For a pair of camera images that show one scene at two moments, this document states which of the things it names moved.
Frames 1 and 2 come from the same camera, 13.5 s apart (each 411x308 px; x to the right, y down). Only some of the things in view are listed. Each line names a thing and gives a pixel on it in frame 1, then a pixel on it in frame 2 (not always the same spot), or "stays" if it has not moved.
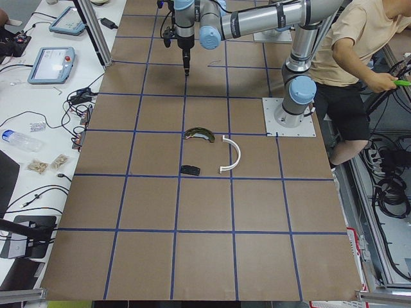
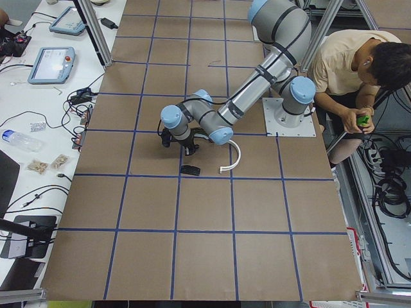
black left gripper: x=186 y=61 to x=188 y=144
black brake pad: x=190 y=170 stays
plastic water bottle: x=22 y=141 stays
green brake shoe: x=199 y=131 stays
